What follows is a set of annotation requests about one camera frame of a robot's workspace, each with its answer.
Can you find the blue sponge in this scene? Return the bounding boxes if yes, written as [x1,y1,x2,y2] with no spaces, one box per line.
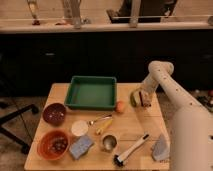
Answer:
[69,135,94,160]

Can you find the dark red bowl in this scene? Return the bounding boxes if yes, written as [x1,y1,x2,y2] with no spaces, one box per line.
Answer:
[42,103,66,126]

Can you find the green cucumber toy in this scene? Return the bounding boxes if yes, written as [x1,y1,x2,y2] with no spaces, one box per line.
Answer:
[130,90,139,107]

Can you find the grey folded cloth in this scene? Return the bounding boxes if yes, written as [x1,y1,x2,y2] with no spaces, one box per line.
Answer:
[151,134,170,161]

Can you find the black office chair base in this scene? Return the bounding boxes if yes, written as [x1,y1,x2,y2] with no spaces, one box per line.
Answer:
[0,104,39,154]

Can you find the orange bowl with contents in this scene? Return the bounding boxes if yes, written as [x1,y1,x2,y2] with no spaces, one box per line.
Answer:
[37,130,70,161]

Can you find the orange ball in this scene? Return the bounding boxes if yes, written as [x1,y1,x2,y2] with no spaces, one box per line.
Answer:
[115,101,126,113]

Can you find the yellow banana toy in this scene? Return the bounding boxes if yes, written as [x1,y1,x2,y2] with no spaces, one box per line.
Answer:
[96,119,113,135]

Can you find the white handled dish brush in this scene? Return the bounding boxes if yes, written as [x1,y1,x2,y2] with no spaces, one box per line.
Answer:
[113,134,149,167]

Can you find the metal cup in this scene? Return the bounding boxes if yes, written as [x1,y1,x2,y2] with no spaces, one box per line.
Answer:
[101,135,117,152]

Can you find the green plastic tray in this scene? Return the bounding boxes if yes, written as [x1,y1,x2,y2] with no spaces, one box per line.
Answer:
[64,76,117,111]

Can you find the wooden table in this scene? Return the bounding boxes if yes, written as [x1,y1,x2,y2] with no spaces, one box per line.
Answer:
[24,83,169,171]

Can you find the metal spoon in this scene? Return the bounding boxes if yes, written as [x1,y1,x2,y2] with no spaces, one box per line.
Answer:
[87,115,112,126]

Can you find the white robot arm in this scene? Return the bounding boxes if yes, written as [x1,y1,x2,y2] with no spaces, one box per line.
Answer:
[141,61,213,171]

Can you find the white round lid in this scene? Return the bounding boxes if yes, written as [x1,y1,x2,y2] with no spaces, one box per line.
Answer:
[71,120,89,137]

